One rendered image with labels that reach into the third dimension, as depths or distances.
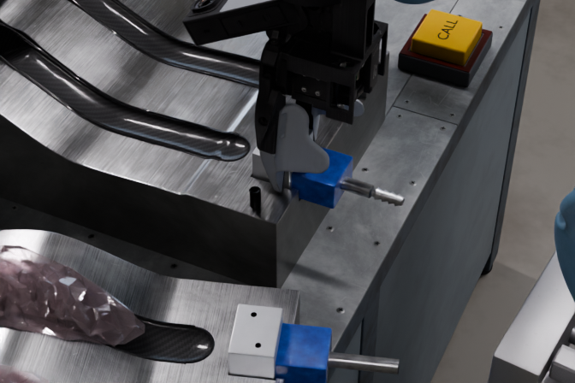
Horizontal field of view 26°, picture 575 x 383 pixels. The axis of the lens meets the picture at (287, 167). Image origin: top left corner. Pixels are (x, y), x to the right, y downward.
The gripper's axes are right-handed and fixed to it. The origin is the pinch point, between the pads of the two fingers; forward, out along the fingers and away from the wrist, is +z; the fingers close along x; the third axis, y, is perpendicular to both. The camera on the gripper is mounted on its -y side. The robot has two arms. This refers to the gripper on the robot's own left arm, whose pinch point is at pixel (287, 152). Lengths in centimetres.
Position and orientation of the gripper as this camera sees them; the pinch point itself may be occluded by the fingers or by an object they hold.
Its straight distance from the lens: 108.4
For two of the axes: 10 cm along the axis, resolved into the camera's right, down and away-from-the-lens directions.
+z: 0.0, 7.3, 6.9
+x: 4.2, -6.2, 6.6
